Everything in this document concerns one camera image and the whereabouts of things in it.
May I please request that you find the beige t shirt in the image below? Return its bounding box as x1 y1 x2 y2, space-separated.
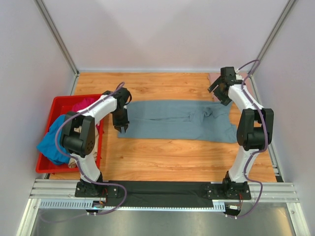
68 127 99 168

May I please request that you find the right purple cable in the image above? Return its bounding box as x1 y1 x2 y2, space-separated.
225 59 269 219

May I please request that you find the slotted cable duct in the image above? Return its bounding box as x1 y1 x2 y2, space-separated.
38 199 225 212

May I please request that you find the left aluminium frame post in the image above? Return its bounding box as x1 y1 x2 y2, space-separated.
34 0 79 76

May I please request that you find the red plastic bin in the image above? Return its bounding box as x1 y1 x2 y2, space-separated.
35 94 100 174

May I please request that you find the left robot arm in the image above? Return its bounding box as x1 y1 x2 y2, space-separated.
55 83 132 198

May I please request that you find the bright blue t shirt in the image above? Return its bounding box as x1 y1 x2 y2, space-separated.
37 115 70 165

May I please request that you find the grey blue t shirt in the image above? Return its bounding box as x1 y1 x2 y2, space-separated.
118 100 237 144

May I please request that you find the right aluminium frame post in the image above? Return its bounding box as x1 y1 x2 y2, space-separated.
249 0 298 73

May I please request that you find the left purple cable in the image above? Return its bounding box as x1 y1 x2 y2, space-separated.
39 82 127 224

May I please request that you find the aluminium frame post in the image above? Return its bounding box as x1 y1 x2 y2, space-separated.
249 0 298 73
34 0 79 76

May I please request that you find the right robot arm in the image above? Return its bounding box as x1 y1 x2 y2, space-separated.
206 67 274 200

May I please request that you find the purple cable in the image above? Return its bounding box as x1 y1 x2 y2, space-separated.
225 59 269 219
39 82 127 224

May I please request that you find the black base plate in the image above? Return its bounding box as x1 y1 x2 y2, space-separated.
84 181 252 206

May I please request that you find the magenta t shirt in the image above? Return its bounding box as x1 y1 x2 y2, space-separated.
71 97 100 134

